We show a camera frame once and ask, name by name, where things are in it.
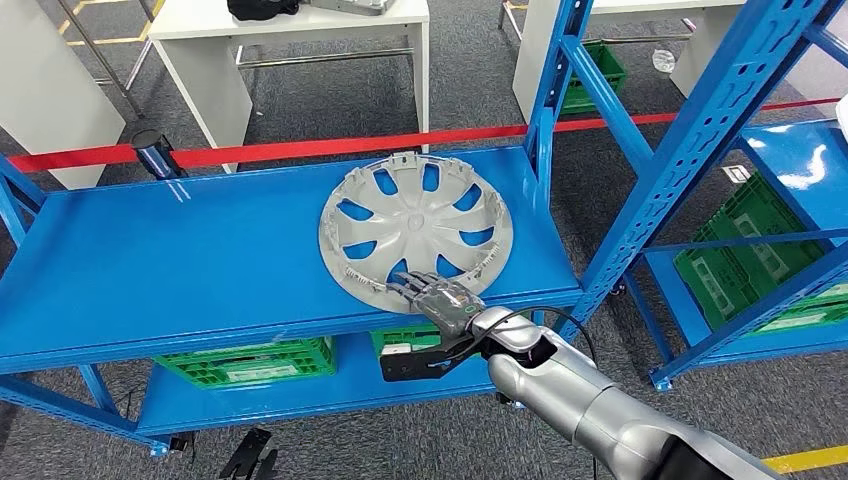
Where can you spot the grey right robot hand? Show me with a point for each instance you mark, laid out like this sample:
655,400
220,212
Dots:
444,308

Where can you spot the silver plastic wheel cover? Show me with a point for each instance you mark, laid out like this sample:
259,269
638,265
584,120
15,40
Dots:
414,222

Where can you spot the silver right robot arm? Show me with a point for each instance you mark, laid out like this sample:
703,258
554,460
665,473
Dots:
563,391

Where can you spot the blue metal shelf rack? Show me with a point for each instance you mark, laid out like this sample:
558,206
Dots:
166,265
831,205

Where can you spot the white plastic car part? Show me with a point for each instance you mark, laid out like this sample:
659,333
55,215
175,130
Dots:
843,119

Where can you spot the red barrier tape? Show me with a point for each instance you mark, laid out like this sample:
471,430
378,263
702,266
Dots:
298,147

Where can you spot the grey metal case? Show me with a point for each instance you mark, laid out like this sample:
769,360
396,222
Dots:
351,5

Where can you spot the white floor socket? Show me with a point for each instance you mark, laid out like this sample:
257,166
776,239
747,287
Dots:
735,175

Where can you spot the black bag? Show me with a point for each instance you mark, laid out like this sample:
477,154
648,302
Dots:
262,8

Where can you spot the white cabinet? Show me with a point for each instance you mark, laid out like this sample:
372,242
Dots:
53,86

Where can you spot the black right camera bracket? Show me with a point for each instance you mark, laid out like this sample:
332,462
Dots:
404,368

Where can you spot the black camera bracket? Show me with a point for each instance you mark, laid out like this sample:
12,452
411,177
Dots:
245,457
404,368

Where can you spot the black left camera bracket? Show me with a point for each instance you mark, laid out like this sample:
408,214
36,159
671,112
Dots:
245,457

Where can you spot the black barrier post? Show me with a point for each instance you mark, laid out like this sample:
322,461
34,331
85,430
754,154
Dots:
156,159

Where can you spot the steel tube frame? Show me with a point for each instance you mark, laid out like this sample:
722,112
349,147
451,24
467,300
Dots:
101,60

